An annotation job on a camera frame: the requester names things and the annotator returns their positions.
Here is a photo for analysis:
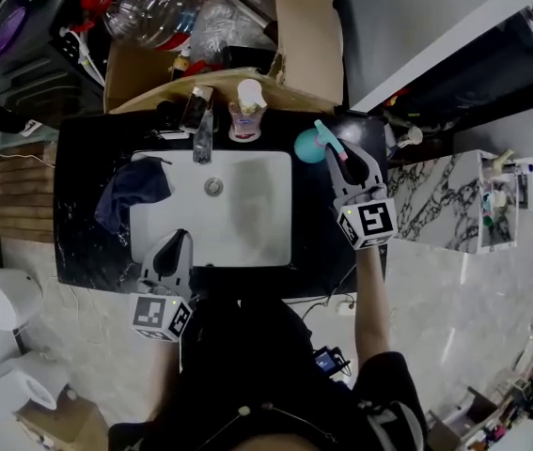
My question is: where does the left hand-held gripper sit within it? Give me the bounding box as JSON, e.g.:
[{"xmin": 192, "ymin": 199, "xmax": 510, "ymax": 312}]
[{"xmin": 129, "ymin": 227, "xmax": 195, "ymax": 342}]

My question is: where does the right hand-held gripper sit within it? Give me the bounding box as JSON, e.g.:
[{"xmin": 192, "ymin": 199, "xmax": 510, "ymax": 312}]
[{"xmin": 324, "ymin": 139, "xmax": 398, "ymax": 252}]

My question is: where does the teal spray bottle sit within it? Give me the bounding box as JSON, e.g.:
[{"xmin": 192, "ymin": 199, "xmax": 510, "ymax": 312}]
[{"xmin": 292, "ymin": 118, "xmax": 349, "ymax": 165}]

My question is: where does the person's left forearm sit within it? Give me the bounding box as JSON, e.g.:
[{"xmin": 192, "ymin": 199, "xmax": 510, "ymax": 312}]
[{"xmin": 145, "ymin": 337, "xmax": 183, "ymax": 423}]

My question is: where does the person's right forearm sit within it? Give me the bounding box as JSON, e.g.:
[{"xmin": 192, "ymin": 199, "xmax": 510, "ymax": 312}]
[{"xmin": 353, "ymin": 244, "xmax": 394, "ymax": 371}]

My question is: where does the pink soap pump bottle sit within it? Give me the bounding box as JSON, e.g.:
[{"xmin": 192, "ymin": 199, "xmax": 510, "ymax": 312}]
[{"xmin": 227, "ymin": 78, "xmax": 269, "ymax": 143}]

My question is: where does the black marble table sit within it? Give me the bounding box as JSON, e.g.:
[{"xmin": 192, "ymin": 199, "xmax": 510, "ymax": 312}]
[{"xmin": 53, "ymin": 109, "xmax": 390, "ymax": 301}]

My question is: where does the marble pattern cabinet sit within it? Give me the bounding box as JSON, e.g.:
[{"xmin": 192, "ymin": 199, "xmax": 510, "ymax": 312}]
[{"xmin": 384, "ymin": 149, "xmax": 520, "ymax": 257}]

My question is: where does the dark blue cloth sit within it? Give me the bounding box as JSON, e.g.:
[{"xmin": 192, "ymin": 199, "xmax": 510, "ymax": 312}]
[{"xmin": 93, "ymin": 156, "xmax": 175, "ymax": 236}]

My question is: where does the white sink basin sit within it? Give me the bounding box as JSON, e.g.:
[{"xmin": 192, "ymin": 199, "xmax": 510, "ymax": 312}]
[{"xmin": 129, "ymin": 149, "xmax": 293, "ymax": 269}]

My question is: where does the chrome faucet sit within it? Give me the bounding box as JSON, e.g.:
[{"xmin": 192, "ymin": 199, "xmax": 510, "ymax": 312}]
[{"xmin": 178, "ymin": 86, "xmax": 216, "ymax": 166}]

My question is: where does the person's black clothing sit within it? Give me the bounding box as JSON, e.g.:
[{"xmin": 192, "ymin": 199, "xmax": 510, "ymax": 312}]
[{"xmin": 106, "ymin": 297, "xmax": 430, "ymax": 451}]

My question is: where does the large cardboard box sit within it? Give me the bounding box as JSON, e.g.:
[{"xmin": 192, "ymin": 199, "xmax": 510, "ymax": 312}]
[{"xmin": 102, "ymin": 0, "xmax": 345, "ymax": 115}]

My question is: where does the white framed black cabinet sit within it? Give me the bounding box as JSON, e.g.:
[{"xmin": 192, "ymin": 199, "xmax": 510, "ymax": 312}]
[{"xmin": 339, "ymin": 0, "xmax": 533, "ymax": 117}]

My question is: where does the wooden slat mat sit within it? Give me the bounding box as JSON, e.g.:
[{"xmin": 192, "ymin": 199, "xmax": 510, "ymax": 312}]
[{"xmin": 0, "ymin": 140, "xmax": 58, "ymax": 244}]

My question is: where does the white round bin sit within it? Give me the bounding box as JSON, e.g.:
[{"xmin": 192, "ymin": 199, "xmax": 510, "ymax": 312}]
[{"xmin": 0, "ymin": 267, "xmax": 44, "ymax": 333}]

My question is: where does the black device with screen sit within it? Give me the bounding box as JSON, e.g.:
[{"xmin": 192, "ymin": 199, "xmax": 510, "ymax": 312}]
[{"xmin": 312, "ymin": 345, "xmax": 353, "ymax": 378}]

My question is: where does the white power strip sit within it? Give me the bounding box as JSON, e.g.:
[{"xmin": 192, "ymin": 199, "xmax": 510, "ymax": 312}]
[{"xmin": 58, "ymin": 25, "xmax": 108, "ymax": 88}]

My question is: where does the black appliance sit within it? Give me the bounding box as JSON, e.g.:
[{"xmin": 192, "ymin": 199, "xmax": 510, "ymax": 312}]
[{"xmin": 0, "ymin": 0, "xmax": 108, "ymax": 129}]

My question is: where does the clear plastic jug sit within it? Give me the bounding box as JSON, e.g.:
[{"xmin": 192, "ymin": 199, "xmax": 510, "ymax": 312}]
[{"xmin": 102, "ymin": 0, "xmax": 202, "ymax": 50}]

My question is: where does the cluttered workbench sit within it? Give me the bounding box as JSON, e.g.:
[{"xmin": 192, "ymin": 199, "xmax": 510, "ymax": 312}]
[{"xmin": 427, "ymin": 292, "xmax": 533, "ymax": 451}]

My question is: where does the purple lid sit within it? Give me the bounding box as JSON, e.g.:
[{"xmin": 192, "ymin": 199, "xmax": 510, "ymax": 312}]
[{"xmin": 0, "ymin": 6, "xmax": 30, "ymax": 61}]

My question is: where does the white cable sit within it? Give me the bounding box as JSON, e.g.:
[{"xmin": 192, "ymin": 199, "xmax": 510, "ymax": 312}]
[{"xmin": 10, "ymin": 273, "xmax": 108, "ymax": 348}]

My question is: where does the black cable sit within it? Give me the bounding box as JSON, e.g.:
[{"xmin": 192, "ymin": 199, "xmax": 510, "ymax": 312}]
[{"xmin": 283, "ymin": 259, "xmax": 359, "ymax": 321}]

